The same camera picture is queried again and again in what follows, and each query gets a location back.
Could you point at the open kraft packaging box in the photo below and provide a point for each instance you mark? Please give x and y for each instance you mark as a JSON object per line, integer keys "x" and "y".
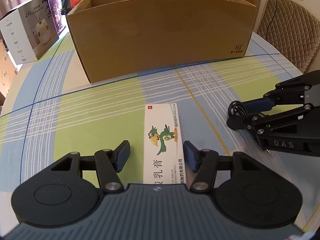
{"x": 7, "y": 73}

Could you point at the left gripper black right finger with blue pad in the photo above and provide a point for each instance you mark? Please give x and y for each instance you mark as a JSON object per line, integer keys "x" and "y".
{"x": 204, "y": 164}

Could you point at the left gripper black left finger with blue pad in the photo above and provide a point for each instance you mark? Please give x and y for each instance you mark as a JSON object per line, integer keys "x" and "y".
{"x": 108, "y": 164}

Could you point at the brown cardboard box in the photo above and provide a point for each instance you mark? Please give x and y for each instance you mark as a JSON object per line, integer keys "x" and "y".
{"x": 118, "y": 37}

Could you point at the white appliance box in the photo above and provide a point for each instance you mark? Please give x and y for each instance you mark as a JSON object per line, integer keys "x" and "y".
{"x": 31, "y": 28}

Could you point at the white ointment box with bird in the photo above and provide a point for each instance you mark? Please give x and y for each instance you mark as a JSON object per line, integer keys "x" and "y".
{"x": 163, "y": 147}

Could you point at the checked tablecloth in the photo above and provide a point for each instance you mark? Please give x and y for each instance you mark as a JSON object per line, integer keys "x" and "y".
{"x": 52, "y": 109}

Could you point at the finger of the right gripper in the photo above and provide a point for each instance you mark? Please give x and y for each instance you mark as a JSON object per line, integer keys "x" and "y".
{"x": 248, "y": 122}
{"x": 266, "y": 103}

